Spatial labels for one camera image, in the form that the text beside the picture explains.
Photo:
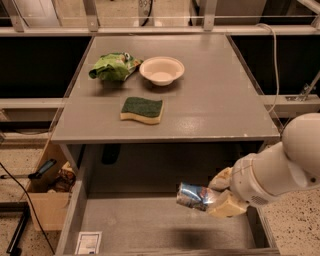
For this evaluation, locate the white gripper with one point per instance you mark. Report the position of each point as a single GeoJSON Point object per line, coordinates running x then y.
{"type": "Point", "coordinates": [246, 181]}

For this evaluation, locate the redbull can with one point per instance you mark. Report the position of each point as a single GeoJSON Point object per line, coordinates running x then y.
{"type": "Point", "coordinates": [196, 197]}

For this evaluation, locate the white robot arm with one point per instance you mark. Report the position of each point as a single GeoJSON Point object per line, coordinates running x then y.
{"type": "Point", "coordinates": [293, 164]}

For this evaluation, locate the open grey top drawer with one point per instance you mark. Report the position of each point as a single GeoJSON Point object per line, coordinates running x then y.
{"type": "Point", "coordinates": [129, 198]}

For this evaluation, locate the grey cabinet with top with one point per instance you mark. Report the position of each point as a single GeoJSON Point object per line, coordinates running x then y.
{"type": "Point", "coordinates": [207, 112]}

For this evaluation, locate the green yellow sponge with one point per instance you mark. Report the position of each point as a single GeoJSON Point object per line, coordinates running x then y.
{"type": "Point", "coordinates": [142, 110]}

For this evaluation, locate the white paper bowl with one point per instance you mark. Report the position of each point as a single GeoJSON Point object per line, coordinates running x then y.
{"type": "Point", "coordinates": [162, 71]}

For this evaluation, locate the white label sticker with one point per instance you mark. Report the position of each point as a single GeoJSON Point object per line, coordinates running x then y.
{"type": "Point", "coordinates": [88, 243]}

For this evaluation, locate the green chip bag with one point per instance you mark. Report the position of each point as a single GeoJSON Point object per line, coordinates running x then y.
{"type": "Point", "coordinates": [115, 67]}

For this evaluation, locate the cardboard box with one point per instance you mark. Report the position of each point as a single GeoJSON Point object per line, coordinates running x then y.
{"type": "Point", "coordinates": [50, 195]}

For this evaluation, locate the black floor stand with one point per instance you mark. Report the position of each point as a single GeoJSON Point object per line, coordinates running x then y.
{"type": "Point", "coordinates": [23, 210]}

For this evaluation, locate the metal railing frame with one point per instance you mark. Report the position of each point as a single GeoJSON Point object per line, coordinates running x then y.
{"type": "Point", "coordinates": [93, 17]}

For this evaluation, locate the black handled tool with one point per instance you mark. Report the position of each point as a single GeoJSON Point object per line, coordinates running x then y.
{"type": "Point", "coordinates": [37, 175]}

